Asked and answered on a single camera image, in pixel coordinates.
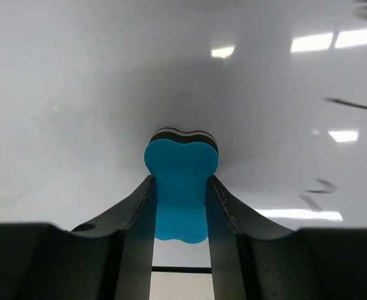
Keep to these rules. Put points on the white whiteboard black frame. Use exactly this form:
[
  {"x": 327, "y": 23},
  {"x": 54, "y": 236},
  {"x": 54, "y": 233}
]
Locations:
[{"x": 280, "y": 85}]

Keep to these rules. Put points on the blue whiteboard eraser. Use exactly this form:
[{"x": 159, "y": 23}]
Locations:
[{"x": 181, "y": 164}]

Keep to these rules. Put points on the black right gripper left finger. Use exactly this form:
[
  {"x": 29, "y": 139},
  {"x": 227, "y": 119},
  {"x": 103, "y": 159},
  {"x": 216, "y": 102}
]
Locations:
[{"x": 107, "y": 257}]

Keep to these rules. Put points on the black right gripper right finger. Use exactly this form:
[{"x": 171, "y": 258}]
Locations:
[{"x": 252, "y": 257}]

